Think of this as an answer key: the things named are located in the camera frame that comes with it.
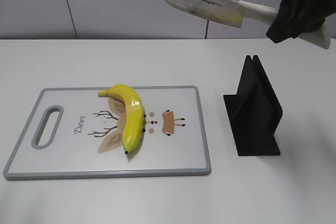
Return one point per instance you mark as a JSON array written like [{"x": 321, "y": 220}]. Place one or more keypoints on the cleaver knife white handle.
[{"x": 232, "y": 13}]

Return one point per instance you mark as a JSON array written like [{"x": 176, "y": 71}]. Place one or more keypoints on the yellow plastic banana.
[{"x": 134, "y": 114}]

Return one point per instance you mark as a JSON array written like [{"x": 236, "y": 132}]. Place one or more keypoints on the black knife stand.
[{"x": 254, "y": 111}]

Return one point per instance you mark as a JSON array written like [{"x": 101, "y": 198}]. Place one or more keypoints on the white grey cutting board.
[{"x": 72, "y": 133}]

